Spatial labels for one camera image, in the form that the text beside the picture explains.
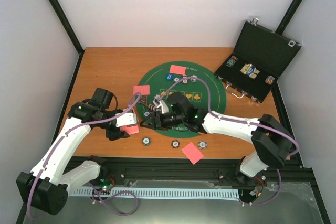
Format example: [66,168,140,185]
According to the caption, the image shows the chips in case left slot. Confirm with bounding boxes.
[225,56,238,67]

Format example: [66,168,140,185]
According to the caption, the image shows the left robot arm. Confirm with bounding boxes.
[16,88,136,217]

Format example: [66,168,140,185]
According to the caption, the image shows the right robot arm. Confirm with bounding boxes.
[140,92,297,185]

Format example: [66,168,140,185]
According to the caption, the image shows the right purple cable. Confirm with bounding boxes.
[154,77,300,207]

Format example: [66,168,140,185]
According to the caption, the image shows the spread black red chips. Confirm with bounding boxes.
[148,104,157,112]

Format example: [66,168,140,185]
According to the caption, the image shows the red-backed card top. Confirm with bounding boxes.
[169,65,186,75]

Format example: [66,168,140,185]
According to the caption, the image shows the black poker case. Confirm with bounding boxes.
[214,19,302,103]

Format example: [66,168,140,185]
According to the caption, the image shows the dealt red-backed card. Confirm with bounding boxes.
[133,85,150,95]

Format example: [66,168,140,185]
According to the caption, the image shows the round green poker mat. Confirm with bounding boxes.
[135,61,227,138]

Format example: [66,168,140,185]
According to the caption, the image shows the chips in case slot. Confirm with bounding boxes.
[265,76,275,86]
[225,56,238,67]

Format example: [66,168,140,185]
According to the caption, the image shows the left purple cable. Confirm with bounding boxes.
[26,92,142,220]

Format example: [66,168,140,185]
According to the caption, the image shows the light blue cable duct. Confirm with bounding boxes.
[70,185,241,200]

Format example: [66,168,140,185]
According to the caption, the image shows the chips in case right slot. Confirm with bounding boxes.
[265,76,275,86]

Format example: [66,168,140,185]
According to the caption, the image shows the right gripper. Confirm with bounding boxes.
[140,111,185,131]

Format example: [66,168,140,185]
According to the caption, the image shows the light blue chip top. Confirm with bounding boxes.
[190,75,197,82]

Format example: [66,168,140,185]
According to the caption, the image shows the light blue poker chip stack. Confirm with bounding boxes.
[198,141,207,150]

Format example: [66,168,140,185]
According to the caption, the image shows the black aluminium frame rail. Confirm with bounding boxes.
[103,157,317,189]

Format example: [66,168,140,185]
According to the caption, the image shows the black red poker chip stack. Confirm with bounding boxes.
[171,140,180,148]

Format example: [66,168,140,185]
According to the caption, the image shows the blue small blind button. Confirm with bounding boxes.
[165,73,174,81]

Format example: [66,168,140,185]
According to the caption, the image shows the blue card deck in case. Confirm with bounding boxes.
[240,63,260,79]

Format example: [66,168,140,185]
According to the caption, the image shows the purple cable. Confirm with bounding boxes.
[26,92,142,220]
[154,77,300,207]

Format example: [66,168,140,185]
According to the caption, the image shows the red-backed playing card deck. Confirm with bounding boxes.
[120,125,139,135]

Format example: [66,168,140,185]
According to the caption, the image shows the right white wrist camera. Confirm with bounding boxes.
[153,99,169,114]

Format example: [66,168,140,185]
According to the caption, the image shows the red-backed card bottom edge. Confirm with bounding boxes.
[182,142,204,165]

